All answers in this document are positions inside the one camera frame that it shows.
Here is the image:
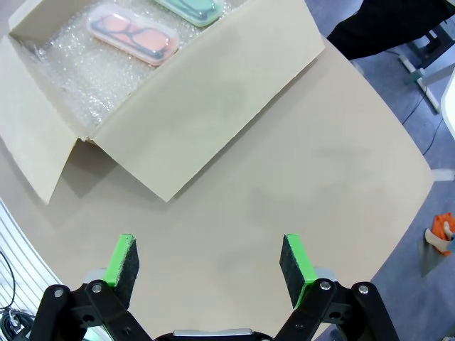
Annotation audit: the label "orange cloth item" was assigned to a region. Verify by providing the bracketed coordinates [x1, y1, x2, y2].
[424, 212, 455, 257]

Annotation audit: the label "cable bundle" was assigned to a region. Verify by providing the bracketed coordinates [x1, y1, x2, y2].
[0, 248, 35, 341]

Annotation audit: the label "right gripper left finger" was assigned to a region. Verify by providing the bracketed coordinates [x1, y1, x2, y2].
[26, 233, 150, 341]

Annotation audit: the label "open cardboard shipping box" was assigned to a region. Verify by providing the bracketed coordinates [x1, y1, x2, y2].
[0, 0, 326, 205]

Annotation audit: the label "black floor cable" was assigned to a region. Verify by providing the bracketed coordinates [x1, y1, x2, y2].
[400, 94, 446, 157]

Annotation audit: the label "green translucent glasses case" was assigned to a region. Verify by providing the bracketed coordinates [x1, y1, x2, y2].
[154, 0, 226, 28]

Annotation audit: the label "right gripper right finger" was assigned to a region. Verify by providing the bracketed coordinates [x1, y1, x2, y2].
[273, 233, 402, 341]

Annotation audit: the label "white slatted panel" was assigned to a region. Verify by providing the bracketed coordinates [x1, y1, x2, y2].
[0, 197, 65, 320]

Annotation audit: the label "orange translucent glasses case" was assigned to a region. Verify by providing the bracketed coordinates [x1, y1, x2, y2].
[87, 3, 180, 67]

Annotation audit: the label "black glasses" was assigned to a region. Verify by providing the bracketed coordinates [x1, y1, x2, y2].
[173, 0, 216, 21]
[91, 16, 170, 60]

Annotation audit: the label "clear bubble wrap sheet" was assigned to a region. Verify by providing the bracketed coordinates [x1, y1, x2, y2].
[33, 0, 228, 131]

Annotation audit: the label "white side table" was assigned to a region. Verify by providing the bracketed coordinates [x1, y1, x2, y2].
[397, 21, 455, 115]

